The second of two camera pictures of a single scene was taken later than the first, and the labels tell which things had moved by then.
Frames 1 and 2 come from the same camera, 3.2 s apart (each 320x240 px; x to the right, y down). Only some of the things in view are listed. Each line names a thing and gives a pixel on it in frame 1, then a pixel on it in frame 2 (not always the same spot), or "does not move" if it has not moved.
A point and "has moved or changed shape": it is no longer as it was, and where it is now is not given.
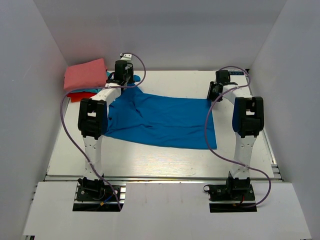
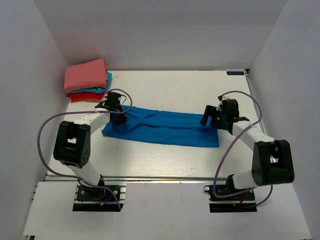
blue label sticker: x=236 y=73 does not move
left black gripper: x=130 y=68 → x=123 y=119
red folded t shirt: x=76 y=96 does not move
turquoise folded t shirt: x=91 y=90 does not move
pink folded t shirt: x=90 y=74 does not move
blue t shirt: x=135 y=117 has moved or changed shape
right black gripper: x=210 y=96 → x=210 y=111
